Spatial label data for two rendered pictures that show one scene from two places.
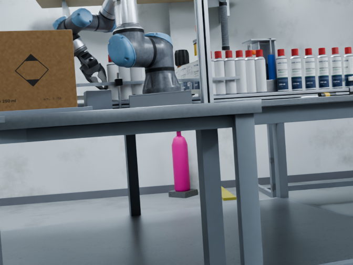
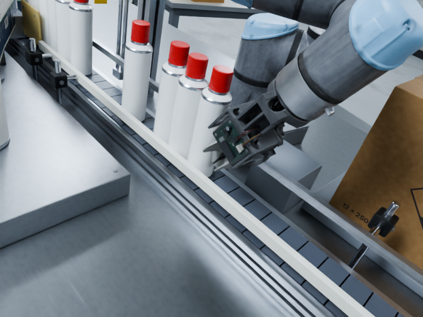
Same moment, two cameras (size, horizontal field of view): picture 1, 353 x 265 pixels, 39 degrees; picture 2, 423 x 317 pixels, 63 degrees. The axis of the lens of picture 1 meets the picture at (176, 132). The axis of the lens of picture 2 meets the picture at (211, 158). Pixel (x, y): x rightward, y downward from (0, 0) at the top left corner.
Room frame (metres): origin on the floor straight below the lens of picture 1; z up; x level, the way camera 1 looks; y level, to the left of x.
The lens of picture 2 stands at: (2.50, 0.68, 1.27)
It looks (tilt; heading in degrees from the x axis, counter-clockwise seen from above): 35 degrees down; 233
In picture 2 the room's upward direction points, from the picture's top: 15 degrees clockwise
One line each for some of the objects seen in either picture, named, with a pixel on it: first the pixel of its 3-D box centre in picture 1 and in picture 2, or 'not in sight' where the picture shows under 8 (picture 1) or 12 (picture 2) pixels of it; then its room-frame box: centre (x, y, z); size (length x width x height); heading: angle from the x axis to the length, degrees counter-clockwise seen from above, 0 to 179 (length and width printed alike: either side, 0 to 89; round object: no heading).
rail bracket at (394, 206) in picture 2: not in sight; (364, 246); (2.05, 0.52, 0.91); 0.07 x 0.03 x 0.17; 16
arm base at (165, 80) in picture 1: (161, 81); (251, 88); (1.95, 0.05, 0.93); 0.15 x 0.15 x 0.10
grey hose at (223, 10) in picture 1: (224, 26); not in sight; (2.25, -0.24, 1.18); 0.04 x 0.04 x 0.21
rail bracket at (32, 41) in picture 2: not in sight; (41, 62); (2.41, -0.21, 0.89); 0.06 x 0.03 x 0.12; 16
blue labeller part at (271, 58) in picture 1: (271, 71); not in sight; (2.47, -0.49, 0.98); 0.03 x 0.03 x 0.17
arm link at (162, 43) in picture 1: (156, 51); (267, 45); (1.95, 0.06, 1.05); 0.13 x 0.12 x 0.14; 134
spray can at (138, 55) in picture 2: not in sight; (136, 74); (2.27, 0.06, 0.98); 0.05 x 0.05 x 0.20
